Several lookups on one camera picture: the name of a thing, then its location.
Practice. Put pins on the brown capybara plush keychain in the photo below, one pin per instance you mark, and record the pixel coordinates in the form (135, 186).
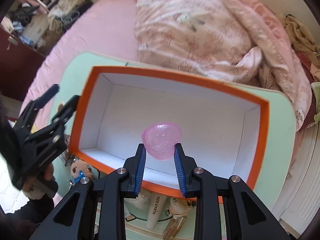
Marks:
(80, 169)

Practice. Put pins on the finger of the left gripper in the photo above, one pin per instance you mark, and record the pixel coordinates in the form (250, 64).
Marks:
(29, 114)
(65, 113)

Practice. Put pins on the pink translucent heart case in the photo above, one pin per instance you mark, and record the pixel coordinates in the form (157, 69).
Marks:
(160, 139)

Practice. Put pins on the white clothes heap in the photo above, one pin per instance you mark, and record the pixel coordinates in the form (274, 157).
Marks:
(61, 9)

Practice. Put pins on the pink floral duvet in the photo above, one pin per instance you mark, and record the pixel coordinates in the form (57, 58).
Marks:
(228, 40)

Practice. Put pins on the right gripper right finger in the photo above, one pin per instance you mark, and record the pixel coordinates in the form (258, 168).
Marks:
(246, 216)

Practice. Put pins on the pink bed sheet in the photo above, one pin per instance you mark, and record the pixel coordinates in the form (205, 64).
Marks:
(106, 28)

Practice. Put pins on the white cream tube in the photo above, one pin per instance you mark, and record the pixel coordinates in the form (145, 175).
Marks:
(157, 202)

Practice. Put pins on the orange gradient cardboard box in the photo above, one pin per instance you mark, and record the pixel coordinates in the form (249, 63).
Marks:
(223, 128)

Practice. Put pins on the beige doll figure keychain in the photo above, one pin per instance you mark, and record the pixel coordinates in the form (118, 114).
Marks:
(179, 207)

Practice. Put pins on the clear lip gloss tube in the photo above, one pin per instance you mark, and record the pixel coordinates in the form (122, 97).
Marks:
(174, 226)

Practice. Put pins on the person left hand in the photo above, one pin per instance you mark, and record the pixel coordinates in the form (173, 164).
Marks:
(42, 185)

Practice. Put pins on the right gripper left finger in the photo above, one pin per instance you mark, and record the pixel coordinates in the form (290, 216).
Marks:
(94, 209)

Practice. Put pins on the tan crumpled clothes pile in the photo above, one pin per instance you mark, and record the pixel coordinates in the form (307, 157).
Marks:
(302, 41)

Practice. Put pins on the white slatted wardrobe door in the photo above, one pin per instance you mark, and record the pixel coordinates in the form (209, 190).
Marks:
(298, 201)

